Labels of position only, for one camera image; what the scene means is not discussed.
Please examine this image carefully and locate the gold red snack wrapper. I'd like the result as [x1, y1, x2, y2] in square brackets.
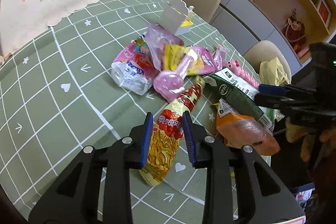
[139, 76, 205, 186]

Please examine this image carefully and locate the green white milk carton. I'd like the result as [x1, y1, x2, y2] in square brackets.
[203, 68, 275, 131]

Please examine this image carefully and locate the pink bottle shaped package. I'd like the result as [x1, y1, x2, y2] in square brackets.
[153, 50, 198, 102]

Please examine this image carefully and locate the yellow trash bag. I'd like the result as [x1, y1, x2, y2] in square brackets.
[259, 57, 291, 86]

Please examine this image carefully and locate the right hand brown glove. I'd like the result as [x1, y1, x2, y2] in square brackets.
[285, 118, 335, 190]

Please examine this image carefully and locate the orange snack bag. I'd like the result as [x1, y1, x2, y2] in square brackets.
[216, 98, 280, 156]

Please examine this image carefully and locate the beige chair near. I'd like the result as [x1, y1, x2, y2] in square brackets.
[243, 40, 291, 81]

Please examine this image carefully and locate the large red doll figurine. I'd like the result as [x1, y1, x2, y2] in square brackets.
[282, 9, 306, 53]

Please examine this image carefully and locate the small pink candy wrapper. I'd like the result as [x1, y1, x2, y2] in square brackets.
[213, 44, 230, 71]

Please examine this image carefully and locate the pink clear plastic wrapper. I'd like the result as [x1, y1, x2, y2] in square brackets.
[110, 37, 158, 96]

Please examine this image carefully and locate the yellow pink chip bag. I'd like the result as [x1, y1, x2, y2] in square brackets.
[162, 44, 218, 76]

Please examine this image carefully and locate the purple clear plastic wrapper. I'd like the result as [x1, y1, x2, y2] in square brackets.
[144, 24, 184, 71]

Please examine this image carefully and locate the white yellow paper box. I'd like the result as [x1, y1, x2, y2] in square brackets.
[158, 0, 194, 36]

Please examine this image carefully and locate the grey wall cabinet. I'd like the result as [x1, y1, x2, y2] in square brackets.
[210, 0, 301, 74]

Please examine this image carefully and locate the red picture frame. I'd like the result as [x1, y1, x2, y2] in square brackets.
[316, 0, 331, 28]

